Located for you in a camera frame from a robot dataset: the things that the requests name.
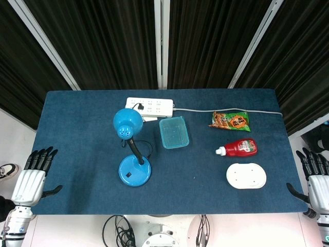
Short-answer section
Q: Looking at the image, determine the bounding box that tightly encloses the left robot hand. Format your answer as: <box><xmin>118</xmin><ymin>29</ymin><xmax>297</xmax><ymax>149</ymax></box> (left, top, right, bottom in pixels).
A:
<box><xmin>11</xmin><ymin>146</ymin><xmax>63</xmax><ymax>207</ymax></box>

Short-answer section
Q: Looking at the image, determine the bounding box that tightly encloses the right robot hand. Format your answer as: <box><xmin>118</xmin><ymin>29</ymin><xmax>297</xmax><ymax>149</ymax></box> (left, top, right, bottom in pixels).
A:
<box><xmin>286</xmin><ymin>147</ymin><xmax>329</xmax><ymax>209</ymax></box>

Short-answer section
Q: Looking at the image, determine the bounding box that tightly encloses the blue desk lamp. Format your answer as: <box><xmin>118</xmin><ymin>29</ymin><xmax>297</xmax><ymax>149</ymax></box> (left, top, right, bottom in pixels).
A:
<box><xmin>113</xmin><ymin>108</ymin><xmax>152</xmax><ymax>187</ymax></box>

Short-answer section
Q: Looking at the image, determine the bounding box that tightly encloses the white robot torso base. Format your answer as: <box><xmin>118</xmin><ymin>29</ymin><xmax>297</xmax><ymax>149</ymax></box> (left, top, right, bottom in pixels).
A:
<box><xmin>122</xmin><ymin>214</ymin><xmax>206</xmax><ymax>247</ymax></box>

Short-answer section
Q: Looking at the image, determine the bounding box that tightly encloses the white sneaker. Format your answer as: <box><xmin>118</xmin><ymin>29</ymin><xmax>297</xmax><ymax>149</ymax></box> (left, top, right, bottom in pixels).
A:
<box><xmin>0</xmin><ymin>163</ymin><xmax>20</xmax><ymax>182</ymax></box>

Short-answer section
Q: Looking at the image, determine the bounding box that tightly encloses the blue table mat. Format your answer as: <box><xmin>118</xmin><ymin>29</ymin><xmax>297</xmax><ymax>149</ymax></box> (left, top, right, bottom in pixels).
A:
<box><xmin>30</xmin><ymin>89</ymin><xmax>309</xmax><ymax>215</ymax></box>

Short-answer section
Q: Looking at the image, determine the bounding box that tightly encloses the white oval case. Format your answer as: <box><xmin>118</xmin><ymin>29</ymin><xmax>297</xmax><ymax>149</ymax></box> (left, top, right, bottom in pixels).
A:
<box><xmin>226</xmin><ymin>162</ymin><xmax>267</xmax><ymax>190</ymax></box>

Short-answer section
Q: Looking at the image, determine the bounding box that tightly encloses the red ketchup bottle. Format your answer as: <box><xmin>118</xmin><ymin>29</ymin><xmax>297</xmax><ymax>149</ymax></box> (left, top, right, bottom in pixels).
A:
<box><xmin>215</xmin><ymin>138</ymin><xmax>259</xmax><ymax>157</ymax></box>

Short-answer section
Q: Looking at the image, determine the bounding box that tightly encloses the green snack bag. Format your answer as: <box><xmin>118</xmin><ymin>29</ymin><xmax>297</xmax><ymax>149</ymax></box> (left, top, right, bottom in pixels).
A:
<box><xmin>208</xmin><ymin>110</ymin><xmax>251</xmax><ymax>133</ymax></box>

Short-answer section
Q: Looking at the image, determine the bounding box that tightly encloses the white power strip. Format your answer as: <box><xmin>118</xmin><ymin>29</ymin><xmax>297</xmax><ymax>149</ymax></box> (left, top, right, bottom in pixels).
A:
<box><xmin>124</xmin><ymin>97</ymin><xmax>175</xmax><ymax>118</ymax></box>

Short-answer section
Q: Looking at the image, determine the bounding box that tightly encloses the blue plastic container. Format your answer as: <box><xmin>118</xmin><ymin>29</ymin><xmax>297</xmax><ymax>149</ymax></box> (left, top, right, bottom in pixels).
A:
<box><xmin>158</xmin><ymin>116</ymin><xmax>190</xmax><ymax>150</ymax></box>

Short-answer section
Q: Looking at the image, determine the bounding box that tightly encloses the black cable bundle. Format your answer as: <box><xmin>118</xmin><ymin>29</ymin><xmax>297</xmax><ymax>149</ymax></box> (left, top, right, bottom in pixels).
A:
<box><xmin>102</xmin><ymin>215</ymin><xmax>136</xmax><ymax>247</ymax></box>
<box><xmin>195</xmin><ymin>214</ymin><xmax>214</xmax><ymax>247</ymax></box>

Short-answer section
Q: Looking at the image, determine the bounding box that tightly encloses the grey power strip cable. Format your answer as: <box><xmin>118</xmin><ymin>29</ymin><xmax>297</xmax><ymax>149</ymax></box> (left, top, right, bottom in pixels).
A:
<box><xmin>173</xmin><ymin>107</ymin><xmax>283</xmax><ymax>117</ymax></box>

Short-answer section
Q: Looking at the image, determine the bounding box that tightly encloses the thin black cable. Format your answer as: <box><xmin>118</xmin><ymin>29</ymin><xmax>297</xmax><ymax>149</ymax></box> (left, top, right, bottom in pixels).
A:
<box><xmin>121</xmin><ymin>139</ymin><xmax>154</xmax><ymax>158</ymax></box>

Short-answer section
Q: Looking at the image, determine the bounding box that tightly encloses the white frame post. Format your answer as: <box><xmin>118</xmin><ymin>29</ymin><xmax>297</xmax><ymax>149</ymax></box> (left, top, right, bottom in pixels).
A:
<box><xmin>153</xmin><ymin>0</ymin><xmax>171</xmax><ymax>90</ymax></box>
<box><xmin>7</xmin><ymin>0</ymin><xmax>81</xmax><ymax>91</ymax></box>
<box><xmin>227</xmin><ymin>0</ymin><xmax>284</xmax><ymax>90</ymax></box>

